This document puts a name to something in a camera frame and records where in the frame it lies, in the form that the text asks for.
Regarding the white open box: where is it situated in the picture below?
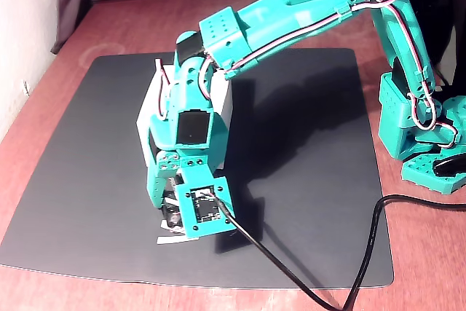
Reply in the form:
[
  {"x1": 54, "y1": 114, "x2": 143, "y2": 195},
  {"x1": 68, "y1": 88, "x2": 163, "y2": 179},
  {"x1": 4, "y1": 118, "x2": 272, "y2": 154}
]
[{"x1": 135, "y1": 63, "x2": 234, "y2": 170}]

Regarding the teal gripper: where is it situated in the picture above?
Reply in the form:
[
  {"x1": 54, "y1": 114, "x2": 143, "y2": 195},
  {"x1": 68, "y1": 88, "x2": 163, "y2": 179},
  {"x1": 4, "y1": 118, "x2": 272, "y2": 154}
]
[{"x1": 146, "y1": 105, "x2": 229, "y2": 210}]

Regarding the white red servo wire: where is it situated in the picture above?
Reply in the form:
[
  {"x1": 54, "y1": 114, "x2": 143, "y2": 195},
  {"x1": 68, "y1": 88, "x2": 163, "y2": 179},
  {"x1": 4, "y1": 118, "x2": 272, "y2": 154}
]
[{"x1": 154, "y1": 58, "x2": 176, "y2": 121}]

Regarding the dark lettered mat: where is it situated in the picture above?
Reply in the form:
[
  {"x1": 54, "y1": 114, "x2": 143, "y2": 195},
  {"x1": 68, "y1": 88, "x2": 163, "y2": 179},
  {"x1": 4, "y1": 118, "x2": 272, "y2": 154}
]
[{"x1": 0, "y1": 47, "x2": 396, "y2": 289}]

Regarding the black camera cable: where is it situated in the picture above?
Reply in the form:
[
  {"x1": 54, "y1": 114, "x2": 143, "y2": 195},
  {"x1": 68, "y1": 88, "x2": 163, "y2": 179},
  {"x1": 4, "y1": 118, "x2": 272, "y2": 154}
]
[{"x1": 214, "y1": 194, "x2": 466, "y2": 311}]

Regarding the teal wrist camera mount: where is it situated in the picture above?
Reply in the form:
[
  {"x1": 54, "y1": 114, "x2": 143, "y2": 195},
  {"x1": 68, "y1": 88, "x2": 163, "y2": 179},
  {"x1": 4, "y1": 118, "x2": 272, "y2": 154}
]
[{"x1": 177, "y1": 176, "x2": 237, "y2": 241}]

